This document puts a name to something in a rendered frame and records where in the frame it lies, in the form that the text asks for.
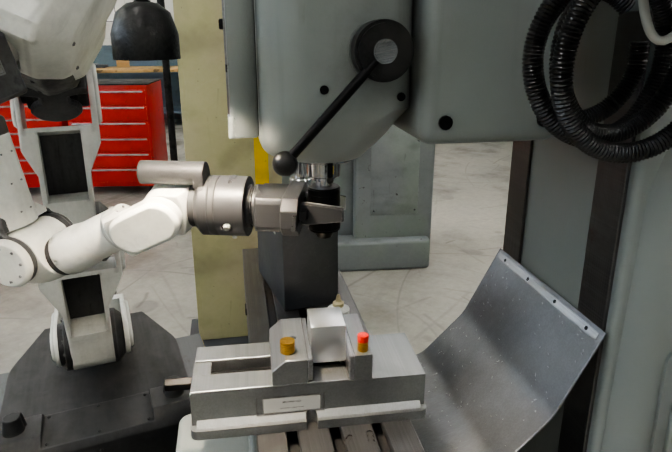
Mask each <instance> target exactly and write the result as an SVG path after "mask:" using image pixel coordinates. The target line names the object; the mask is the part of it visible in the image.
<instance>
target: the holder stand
mask: <svg viewBox="0 0 672 452"><path fill-rule="evenodd" d="M257 234H258V257H259V271H260V273H261V274H262V276H263V277H264V279H265V281H266V282H267V284H268V285H269V287H270V289H271V290H272V292H273V293H274V295H275V297H276V298H277V300H278V301H279V303H280V304H281V306H282V308H283V309H284V311H290V310H295V309H301V308H306V307H312V306H317V305H323V304H328V303H333V301H335V300H336V296H337V294H338V231H337V232H334V233H333V235H332V237H330V238H327V239H322V238H318V237H317V236H316V234H315V233H314V232H312V231H310V230H309V229H308V225H303V226H302V229H301V231H300V234H299V236H285V235H282V233H281V232H268V231H257Z"/></svg>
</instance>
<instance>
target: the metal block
mask: <svg viewBox="0 0 672 452"><path fill-rule="evenodd" d="M307 329H308V335H309V340H310V345H311V351H312V356H313V363H320V362H332V361H345V360H346V325H345V322H344V319H343V315H342V312H341V309H340V307H327V308H312V309H307Z"/></svg>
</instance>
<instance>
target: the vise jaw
mask: <svg viewBox="0 0 672 452"><path fill-rule="evenodd" d="M283 337H292V338H294V339H295V352H294V353H293V354H291V355H283V354H281V353H280V339H281V338H283ZM269 341H270V357H271V374H272V385H273V386H277V385H289V384H300V383H308V380H313V356H312V351H311V345H310V340H309V335H308V329H307V324H306V319H305V318H288V319H280V320H279V321H278V322H277V323H276V324H275V325H273V326H272V327H271V328H270V329H269Z"/></svg>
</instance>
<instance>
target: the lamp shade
mask: <svg viewBox="0 0 672 452"><path fill-rule="evenodd" d="M110 37H111V46H112V55H113V60H122V61H154V60H175V59H181V55H180V42H179V33H178V30H177V28H176V25H175V23H174V20H173V18H172V15H171V13H170V12H169V11H168V10H166V9H165V8H164V7H162V6H161V5H160V4H158V3H154V2H151V1H150V0H133V2H128V3H125V4H124V5H123V6H122V7H120V8H119V9H118V10H117V11H115V13H114V18H113V23H112V27H111V32H110Z"/></svg>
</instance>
